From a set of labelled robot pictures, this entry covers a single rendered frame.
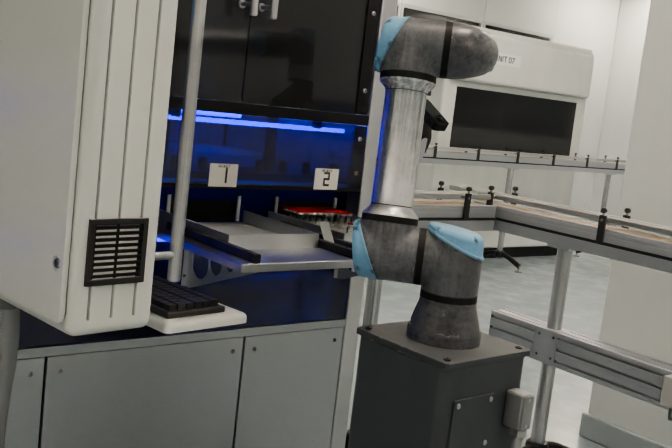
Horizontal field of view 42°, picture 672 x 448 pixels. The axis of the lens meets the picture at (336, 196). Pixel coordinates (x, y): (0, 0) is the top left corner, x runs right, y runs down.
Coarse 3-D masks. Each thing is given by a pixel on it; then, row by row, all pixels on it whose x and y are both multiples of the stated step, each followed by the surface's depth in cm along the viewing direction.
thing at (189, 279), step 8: (184, 256) 221; (192, 256) 220; (184, 264) 221; (192, 264) 220; (208, 264) 214; (184, 272) 222; (192, 272) 220; (208, 272) 214; (224, 272) 208; (232, 272) 205; (256, 272) 198; (184, 280) 222; (192, 280) 220; (200, 280) 217; (208, 280) 214; (216, 280) 211
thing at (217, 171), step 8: (216, 168) 223; (224, 168) 224; (232, 168) 226; (216, 176) 223; (224, 176) 225; (232, 176) 226; (208, 184) 222; (216, 184) 224; (224, 184) 225; (232, 184) 227
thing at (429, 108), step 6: (426, 102) 226; (426, 108) 223; (432, 108) 224; (426, 114) 222; (432, 114) 221; (438, 114) 223; (426, 120) 222; (432, 120) 220; (438, 120) 220; (444, 120) 220; (432, 126) 220; (438, 126) 219; (444, 126) 220
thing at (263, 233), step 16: (192, 224) 211; (208, 224) 230; (224, 224) 233; (240, 224) 236; (256, 224) 235; (272, 224) 229; (288, 224) 223; (224, 240) 199; (240, 240) 200; (256, 240) 203; (272, 240) 205; (288, 240) 208; (304, 240) 211
